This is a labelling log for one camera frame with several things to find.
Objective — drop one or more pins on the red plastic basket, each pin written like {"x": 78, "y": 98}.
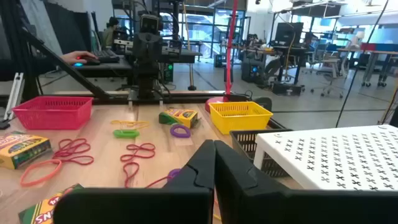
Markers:
{"x": 53, "y": 116}

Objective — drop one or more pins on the wooden work table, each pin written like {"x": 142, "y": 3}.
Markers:
{"x": 373, "y": 53}

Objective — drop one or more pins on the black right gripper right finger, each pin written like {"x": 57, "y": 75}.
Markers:
{"x": 280, "y": 208}

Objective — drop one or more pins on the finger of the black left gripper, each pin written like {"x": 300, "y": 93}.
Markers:
{"x": 155, "y": 56}
{"x": 141, "y": 56}

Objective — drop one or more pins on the wooden pole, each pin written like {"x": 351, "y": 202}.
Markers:
{"x": 189, "y": 62}

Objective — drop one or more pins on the black plastic basket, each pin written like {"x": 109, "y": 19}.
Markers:
{"x": 244, "y": 144}

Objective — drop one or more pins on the black computer monitor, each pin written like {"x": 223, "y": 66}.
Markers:
{"x": 287, "y": 34}

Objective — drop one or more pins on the yellow rubber band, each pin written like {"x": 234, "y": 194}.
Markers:
{"x": 133, "y": 124}

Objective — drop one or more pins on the black computer tower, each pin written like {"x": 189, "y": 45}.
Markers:
{"x": 252, "y": 68}

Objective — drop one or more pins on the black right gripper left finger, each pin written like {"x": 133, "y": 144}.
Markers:
{"x": 186, "y": 202}

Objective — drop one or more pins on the person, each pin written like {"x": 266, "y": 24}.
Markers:
{"x": 109, "y": 34}

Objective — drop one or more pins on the black keyboard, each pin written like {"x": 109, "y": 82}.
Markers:
{"x": 107, "y": 56}

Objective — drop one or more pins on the person's hand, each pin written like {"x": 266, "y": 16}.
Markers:
{"x": 73, "y": 57}

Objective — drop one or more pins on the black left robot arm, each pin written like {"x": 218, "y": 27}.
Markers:
{"x": 146, "y": 88}

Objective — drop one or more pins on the yellow plastic basket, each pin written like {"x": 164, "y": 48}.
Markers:
{"x": 239, "y": 123}

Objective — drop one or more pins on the yellow Crayola crayon box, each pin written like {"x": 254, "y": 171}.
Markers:
{"x": 182, "y": 116}
{"x": 21, "y": 151}
{"x": 37, "y": 214}

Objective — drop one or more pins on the grey office chair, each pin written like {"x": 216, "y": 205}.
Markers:
{"x": 329, "y": 67}

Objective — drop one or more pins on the black computer mouse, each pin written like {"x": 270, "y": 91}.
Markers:
{"x": 91, "y": 61}

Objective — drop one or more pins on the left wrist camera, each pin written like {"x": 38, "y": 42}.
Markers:
{"x": 150, "y": 23}

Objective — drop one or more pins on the red desk lamp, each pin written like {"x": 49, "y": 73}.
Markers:
{"x": 229, "y": 62}

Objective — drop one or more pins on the white aluminium bar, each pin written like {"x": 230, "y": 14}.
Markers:
{"x": 14, "y": 96}

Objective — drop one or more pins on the white perforated shelf riser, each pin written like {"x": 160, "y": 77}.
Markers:
{"x": 342, "y": 155}

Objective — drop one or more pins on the wide orange rubber band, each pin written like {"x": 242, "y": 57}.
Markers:
{"x": 46, "y": 178}

